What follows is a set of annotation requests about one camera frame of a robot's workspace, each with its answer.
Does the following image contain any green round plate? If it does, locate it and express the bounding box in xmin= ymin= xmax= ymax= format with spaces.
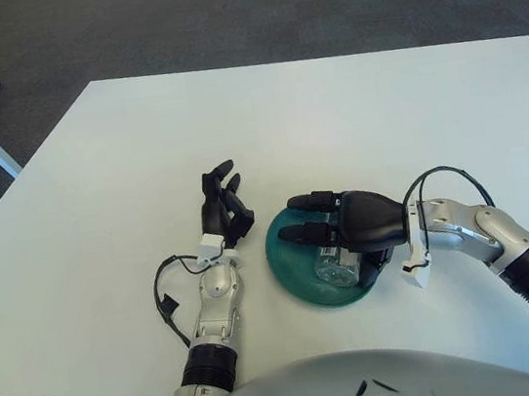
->
xmin=258 ymin=194 xmax=384 ymax=317

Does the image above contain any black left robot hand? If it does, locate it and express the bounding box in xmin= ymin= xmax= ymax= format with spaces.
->
xmin=192 ymin=157 xmax=261 ymax=255

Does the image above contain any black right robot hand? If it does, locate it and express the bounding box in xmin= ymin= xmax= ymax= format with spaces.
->
xmin=273 ymin=178 xmax=418 ymax=299

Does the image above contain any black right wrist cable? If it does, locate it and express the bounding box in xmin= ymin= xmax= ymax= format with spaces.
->
xmin=398 ymin=159 xmax=503 ymax=257

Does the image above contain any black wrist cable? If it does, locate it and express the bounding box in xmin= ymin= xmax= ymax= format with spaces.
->
xmin=398 ymin=159 xmax=503 ymax=257
xmin=148 ymin=247 xmax=239 ymax=351

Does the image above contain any clear bottle with blue cap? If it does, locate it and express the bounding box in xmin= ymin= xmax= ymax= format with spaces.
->
xmin=306 ymin=207 xmax=369 ymax=293

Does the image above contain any grey robot torso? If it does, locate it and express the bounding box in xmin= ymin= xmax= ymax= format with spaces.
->
xmin=144 ymin=326 xmax=529 ymax=396

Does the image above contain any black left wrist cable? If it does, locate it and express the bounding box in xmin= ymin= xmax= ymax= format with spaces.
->
xmin=148 ymin=247 xmax=239 ymax=351

